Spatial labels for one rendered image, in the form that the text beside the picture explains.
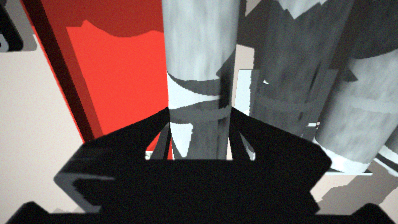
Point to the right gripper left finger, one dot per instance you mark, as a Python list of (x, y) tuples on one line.
[(132, 141)]

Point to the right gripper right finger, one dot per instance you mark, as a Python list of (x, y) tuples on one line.
[(296, 164)]

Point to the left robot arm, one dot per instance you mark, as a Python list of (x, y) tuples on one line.
[(9, 39)]

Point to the red scrap tray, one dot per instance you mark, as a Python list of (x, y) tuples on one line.
[(107, 57)]

